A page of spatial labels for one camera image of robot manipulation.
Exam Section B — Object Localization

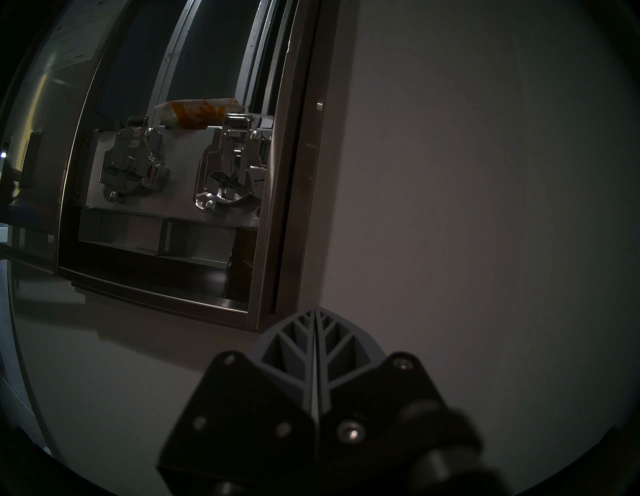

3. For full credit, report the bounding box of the white orange wrapped pad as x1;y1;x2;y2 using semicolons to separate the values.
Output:
154;97;246;131

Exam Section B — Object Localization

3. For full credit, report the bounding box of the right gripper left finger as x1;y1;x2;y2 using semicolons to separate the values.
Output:
159;310;317;496

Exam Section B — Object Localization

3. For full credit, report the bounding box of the chrome dispensing lever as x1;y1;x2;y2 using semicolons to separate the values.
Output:
194;114;273;213
97;115;171;203

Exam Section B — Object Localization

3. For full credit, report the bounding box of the white instruction sheet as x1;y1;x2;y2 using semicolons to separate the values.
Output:
50;0;123;66

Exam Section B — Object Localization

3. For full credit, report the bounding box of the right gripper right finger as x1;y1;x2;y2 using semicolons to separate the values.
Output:
318;310;443;496

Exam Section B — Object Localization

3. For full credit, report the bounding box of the steel wall dispenser cabinet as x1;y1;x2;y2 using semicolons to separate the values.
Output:
55;0;346;333

